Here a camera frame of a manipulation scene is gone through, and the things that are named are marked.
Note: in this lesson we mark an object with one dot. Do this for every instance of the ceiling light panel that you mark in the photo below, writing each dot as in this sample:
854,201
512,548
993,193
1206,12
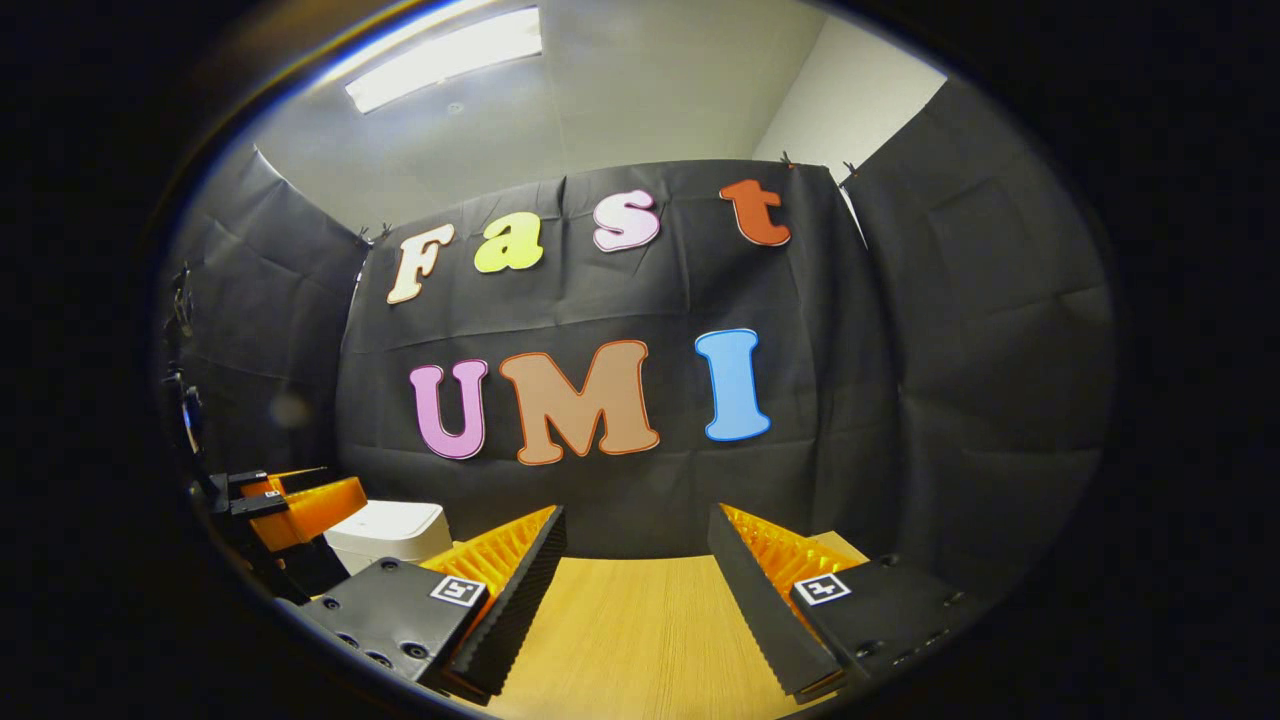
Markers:
440,60

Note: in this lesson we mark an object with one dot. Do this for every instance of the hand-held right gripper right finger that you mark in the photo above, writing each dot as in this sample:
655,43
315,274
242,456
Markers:
760,610

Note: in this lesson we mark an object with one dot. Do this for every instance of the black backdrop cloth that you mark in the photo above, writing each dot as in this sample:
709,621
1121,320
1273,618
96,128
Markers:
650,290

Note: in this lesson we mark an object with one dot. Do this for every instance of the white desktop garbage bin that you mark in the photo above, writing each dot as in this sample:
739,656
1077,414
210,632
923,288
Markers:
390,530

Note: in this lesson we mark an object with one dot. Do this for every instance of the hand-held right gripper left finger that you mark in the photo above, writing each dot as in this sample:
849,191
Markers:
520,590

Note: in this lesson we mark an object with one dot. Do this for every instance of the wooden desktop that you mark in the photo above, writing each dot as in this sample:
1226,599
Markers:
640,630

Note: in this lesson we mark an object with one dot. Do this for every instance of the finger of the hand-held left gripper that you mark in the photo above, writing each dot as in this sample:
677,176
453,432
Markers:
320,510
255,478

